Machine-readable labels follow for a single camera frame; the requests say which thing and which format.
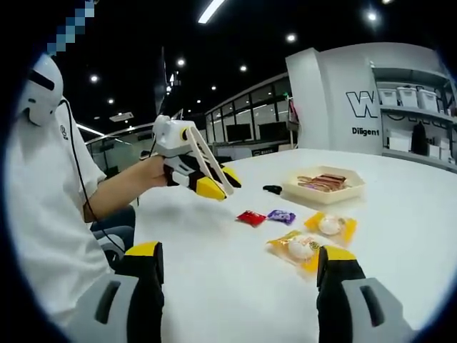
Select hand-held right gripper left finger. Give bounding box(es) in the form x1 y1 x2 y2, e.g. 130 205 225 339
66 240 166 343

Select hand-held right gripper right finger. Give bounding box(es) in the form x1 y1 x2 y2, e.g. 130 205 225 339
316 244 418 343

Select cream plastic food tongs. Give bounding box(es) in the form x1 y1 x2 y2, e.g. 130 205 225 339
184 120 236 197

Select small red snack packet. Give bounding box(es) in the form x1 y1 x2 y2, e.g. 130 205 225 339
236 209 268 229

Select purple candy food packet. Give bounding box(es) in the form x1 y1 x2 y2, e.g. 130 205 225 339
266 209 297 225

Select yellow pastry food packet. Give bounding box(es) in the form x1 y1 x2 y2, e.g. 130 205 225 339
303 211 358 247
266 230 322 283

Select cream hexagonal container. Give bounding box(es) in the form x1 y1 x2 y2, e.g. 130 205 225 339
281 165 366 206

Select maroon snack food packet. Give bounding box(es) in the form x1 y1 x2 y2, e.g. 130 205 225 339
305 177 343 191

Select long red snack bar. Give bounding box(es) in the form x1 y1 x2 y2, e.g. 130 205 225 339
313 172 348 185

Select person's left hand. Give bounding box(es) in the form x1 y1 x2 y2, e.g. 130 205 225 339
140 149 169 189

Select grey counter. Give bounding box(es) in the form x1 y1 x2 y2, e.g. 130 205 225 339
214 141 297 160

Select black monitor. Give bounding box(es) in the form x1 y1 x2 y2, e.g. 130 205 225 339
257 121 288 141
226 123 253 143

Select grey chair armrest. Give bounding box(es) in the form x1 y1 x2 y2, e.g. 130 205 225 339
95 234 126 267

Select person's blue jeans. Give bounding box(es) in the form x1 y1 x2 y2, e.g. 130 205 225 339
91 207 137 251

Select ceiling strip light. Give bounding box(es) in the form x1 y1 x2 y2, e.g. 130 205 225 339
76 123 106 136
198 0 228 25

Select person in white shirt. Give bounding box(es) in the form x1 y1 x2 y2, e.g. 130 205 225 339
6 96 110 324

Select white neck-worn device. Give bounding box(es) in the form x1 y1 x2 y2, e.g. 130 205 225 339
19 53 65 126

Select group of ceiling spotlights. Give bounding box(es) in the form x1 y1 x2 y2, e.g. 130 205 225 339
89 11 378 106

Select large white carton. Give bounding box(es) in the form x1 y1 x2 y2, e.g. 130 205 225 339
387 129 412 153

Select white storage box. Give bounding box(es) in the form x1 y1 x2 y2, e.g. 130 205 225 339
398 87 419 108
378 88 399 106
417 89 438 110

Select black bag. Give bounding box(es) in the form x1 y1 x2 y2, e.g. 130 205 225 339
411 121 428 155

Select stacked small white cartons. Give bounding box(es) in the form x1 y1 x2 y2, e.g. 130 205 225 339
428 137 453 161

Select grey metal shelf unit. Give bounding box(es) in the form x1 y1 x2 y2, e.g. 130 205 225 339
371 62 457 172

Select black device cable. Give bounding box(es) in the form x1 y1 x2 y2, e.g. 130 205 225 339
59 98 126 253

